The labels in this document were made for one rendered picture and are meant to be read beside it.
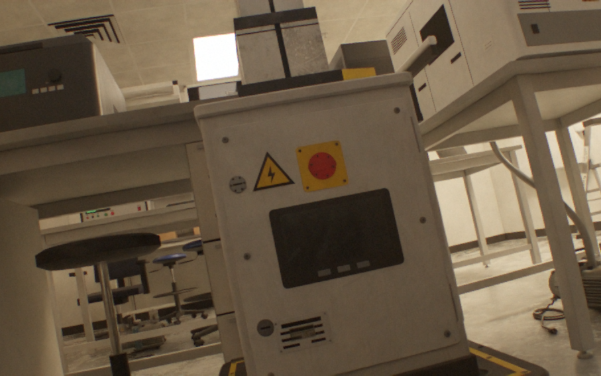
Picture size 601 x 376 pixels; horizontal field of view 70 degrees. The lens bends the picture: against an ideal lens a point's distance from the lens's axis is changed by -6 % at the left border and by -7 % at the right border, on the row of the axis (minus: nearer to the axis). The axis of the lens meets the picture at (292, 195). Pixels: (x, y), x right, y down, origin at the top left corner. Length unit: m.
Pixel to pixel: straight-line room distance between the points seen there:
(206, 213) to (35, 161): 0.45
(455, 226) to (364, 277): 6.07
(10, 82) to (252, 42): 0.78
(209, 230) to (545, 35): 1.17
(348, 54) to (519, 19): 2.21
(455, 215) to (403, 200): 6.05
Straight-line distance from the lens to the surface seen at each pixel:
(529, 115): 1.52
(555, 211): 1.50
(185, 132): 1.20
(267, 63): 0.77
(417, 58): 1.46
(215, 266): 1.15
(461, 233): 6.68
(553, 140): 5.78
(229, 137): 0.60
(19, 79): 1.38
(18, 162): 1.28
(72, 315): 6.10
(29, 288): 1.65
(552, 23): 1.67
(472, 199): 4.19
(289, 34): 0.80
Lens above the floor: 0.49
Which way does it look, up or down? 7 degrees up
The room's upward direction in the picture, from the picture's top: 12 degrees counter-clockwise
